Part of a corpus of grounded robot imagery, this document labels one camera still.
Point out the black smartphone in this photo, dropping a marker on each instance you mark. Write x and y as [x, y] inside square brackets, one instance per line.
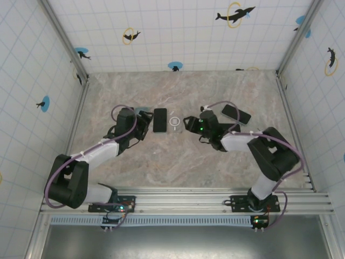
[160, 120]
[230, 110]

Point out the clear phone case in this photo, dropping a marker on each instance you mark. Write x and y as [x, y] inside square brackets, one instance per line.
[179, 129]

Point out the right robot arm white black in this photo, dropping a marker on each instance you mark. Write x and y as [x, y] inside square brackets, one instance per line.
[237, 141]

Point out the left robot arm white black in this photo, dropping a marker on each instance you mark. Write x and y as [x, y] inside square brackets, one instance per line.
[99, 152]

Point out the blue circle fish sticker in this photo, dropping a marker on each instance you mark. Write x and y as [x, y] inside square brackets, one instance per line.
[81, 51]
[300, 19]
[175, 64]
[45, 102]

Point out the green circuit board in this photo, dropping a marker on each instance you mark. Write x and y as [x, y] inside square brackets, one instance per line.
[260, 221]
[110, 220]

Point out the grey metal panel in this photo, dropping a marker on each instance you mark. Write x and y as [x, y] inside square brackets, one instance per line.
[183, 242]

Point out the aluminium side rail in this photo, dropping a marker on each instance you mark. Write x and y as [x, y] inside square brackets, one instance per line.
[80, 108]
[288, 108]

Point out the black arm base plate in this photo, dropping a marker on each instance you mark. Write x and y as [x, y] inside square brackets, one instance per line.
[238, 206]
[132, 197]

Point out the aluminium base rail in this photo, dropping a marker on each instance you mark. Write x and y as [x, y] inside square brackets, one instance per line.
[183, 202]

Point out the aluminium frame post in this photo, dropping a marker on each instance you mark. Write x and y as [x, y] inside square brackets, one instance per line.
[65, 40]
[327, 234]
[297, 40]
[36, 237]

